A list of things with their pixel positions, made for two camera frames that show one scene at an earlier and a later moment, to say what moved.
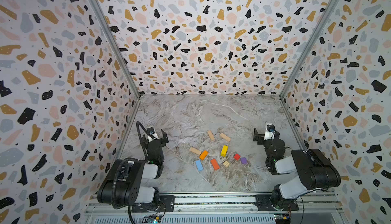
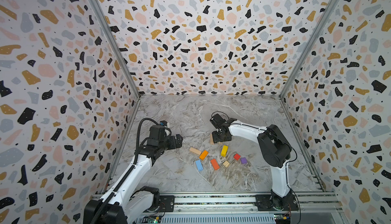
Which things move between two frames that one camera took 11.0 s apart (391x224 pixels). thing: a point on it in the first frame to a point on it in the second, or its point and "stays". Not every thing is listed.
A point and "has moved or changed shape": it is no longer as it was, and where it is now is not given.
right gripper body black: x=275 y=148 to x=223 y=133
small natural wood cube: x=226 y=163 stays
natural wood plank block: x=195 y=150 stays
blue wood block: x=199 y=165 stays
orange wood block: x=203 y=155 stays
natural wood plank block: x=211 y=135 has moved or changed shape
